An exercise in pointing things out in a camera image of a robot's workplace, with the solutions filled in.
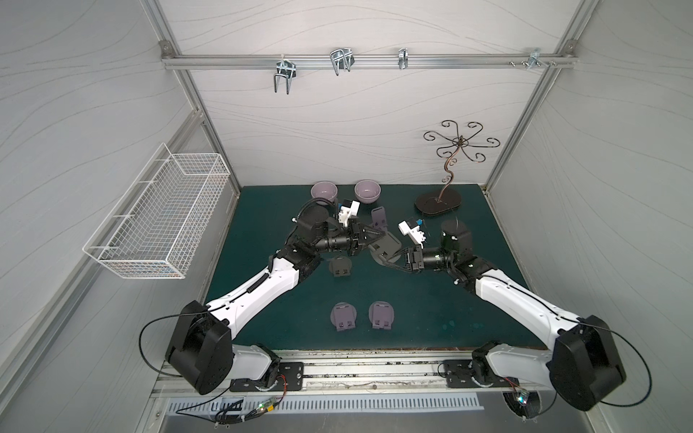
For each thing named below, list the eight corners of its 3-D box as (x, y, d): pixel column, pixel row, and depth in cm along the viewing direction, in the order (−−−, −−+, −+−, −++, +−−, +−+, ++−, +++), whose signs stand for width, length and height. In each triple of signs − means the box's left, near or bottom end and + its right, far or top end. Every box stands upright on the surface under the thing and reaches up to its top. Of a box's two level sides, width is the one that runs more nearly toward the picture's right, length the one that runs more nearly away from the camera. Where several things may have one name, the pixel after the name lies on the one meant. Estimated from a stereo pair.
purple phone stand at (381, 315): (369, 329, 84) (369, 327, 82) (368, 303, 89) (368, 300, 88) (394, 329, 84) (395, 327, 82) (392, 303, 89) (392, 300, 88)
